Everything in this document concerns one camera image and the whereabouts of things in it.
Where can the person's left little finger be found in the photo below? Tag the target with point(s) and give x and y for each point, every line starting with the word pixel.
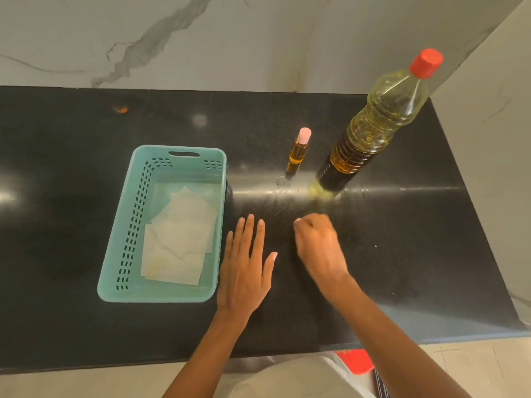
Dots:
pixel 228 248

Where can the person's left hand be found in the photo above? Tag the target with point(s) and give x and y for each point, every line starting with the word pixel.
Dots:
pixel 242 281

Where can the person's right hand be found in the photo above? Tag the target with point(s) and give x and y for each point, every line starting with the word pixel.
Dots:
pixel 321 248

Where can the teal plastic basket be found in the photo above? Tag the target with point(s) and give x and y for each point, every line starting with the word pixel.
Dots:
pixel 124 244

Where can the person's right fingers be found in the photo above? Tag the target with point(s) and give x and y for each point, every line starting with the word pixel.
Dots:
pixel 302 230

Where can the person's left middle finger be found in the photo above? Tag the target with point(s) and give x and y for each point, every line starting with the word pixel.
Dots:
pixel 248 238

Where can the red plastic object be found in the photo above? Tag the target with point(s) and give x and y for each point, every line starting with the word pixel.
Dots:
pixel 356 361

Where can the orange crumb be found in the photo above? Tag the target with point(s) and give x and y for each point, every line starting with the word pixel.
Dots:
pixel 122 109

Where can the small pink-capped oil bottle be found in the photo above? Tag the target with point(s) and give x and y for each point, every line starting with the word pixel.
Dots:
pixel 297 155

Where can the person's left thumb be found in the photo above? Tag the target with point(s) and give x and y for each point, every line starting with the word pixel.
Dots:
pixel 270 267

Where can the white paper tissue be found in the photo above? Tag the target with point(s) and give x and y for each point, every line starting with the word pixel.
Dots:
pixel 182 240
pixel 174 267
pixel 188 209

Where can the large red-capped oil bottle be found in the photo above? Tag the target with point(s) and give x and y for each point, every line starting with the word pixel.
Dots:
pixel 373 128

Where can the person's white garment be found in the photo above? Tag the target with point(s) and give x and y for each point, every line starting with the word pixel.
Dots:
pixel 290 381

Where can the person's right forearm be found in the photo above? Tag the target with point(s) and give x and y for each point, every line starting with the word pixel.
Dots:
pixel 385 344

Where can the person's left forearm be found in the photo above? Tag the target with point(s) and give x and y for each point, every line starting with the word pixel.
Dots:
pixel 207 356

